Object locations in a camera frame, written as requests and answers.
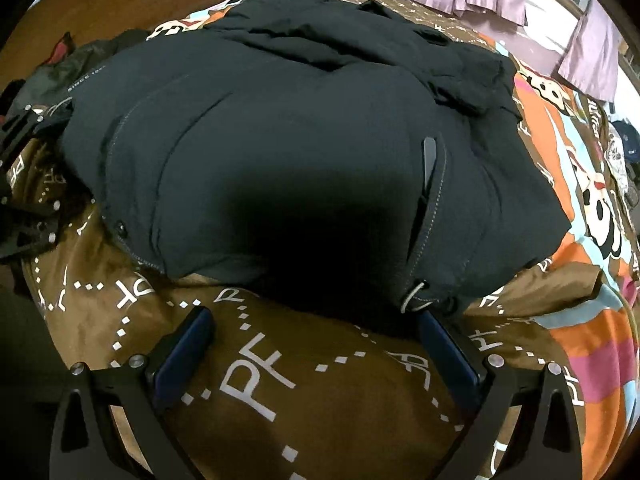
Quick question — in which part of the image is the black jacket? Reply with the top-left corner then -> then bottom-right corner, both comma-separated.
59,0 -> 573,318

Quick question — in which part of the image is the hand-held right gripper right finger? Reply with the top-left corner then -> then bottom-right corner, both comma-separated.
417,310 -> 583,480

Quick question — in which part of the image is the brown printed blanket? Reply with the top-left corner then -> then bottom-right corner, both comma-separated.
10,0 -> 640,480

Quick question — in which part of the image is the floral patterned cloth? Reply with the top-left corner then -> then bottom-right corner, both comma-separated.
602,140 -> 635,192

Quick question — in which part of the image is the dark grey puffer jacket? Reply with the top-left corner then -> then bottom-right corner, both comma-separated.
25,30 -> 161,111

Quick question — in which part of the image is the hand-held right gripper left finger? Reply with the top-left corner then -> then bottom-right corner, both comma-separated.
50,306 -> 217,480

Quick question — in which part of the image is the dark blue cap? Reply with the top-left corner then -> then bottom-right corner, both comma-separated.
610,120 -> 640,161

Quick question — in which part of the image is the wooden headboard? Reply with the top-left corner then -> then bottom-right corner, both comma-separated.
10,0 -> 241,91

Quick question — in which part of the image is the narrow pink curtain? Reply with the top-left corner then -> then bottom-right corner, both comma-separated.
557,0 -> 623,103

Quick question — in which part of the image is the red cloth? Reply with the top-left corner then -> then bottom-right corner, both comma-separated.
42,31 -> 76,68

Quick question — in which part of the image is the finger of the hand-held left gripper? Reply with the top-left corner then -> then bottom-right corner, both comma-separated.
0,104 -> 53,161
0,199 -> 63,261

